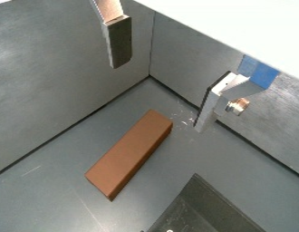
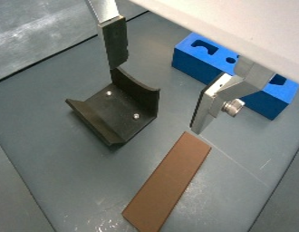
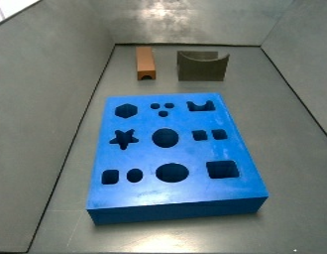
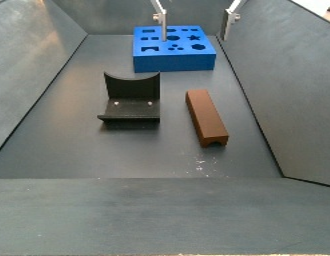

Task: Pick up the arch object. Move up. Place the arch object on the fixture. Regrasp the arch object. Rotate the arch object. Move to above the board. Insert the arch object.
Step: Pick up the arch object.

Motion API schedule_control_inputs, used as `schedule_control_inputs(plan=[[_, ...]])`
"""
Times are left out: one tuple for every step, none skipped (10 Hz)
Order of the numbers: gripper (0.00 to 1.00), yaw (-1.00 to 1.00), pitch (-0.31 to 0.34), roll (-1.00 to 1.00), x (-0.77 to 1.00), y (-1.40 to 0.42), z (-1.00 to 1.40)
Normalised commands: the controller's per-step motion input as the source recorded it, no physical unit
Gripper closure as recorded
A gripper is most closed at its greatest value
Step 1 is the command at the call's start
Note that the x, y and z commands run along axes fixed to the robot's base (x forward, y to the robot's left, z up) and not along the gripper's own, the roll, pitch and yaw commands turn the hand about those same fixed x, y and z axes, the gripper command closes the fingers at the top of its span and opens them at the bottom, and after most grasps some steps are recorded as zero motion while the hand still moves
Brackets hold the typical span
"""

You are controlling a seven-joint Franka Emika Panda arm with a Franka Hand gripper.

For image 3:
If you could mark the dark grey curved fixture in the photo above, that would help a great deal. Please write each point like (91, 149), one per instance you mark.
(201, 66)

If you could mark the brown arch block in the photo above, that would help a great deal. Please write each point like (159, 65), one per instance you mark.
(145, 65)

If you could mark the blue foam shape-sorter block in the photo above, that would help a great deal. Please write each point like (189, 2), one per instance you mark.
(170, 161)

